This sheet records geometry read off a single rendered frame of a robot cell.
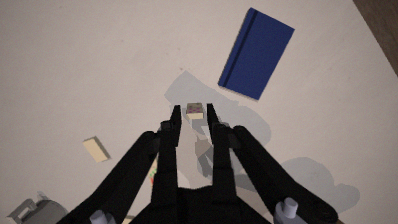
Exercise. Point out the dark blue notebook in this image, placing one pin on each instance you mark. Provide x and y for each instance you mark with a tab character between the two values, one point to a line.
255	54

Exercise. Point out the grey mug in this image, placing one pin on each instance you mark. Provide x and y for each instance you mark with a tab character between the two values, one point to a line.
42	212

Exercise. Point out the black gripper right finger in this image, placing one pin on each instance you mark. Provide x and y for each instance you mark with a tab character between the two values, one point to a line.
286	200

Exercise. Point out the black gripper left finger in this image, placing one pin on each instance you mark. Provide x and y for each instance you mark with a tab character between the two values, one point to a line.
113	198

